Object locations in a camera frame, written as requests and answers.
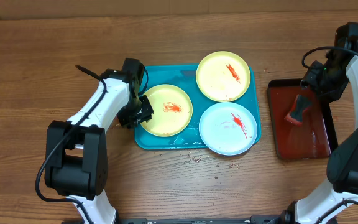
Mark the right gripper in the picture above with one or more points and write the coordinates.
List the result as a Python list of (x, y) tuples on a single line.
[(313, 79)]

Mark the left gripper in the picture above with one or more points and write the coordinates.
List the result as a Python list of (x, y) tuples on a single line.
[(147, 114)]

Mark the yellow-green plate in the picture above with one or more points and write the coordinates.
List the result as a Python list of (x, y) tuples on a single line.
[(223, 76), (172, 108)]

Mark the red black sponge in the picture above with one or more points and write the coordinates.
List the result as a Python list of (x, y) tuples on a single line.
[(300, 106)]

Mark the yellow-green plate top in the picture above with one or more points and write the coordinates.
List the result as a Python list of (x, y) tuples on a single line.
[(223, 76)]

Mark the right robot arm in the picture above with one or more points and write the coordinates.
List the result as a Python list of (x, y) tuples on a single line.
[(339, 190)]

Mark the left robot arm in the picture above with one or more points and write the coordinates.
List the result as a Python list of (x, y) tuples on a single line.
[(75, 168)]

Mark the teal plastic tray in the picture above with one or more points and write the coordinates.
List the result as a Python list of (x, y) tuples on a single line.
[(184, 77)]

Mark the black red-lined tray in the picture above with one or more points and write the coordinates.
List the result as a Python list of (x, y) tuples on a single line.
[(315, 138)]

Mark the light blue plate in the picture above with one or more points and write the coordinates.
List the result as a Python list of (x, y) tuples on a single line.
[(228, 129)]

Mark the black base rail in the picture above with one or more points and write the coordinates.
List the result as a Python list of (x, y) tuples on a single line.
[(256, 219)]

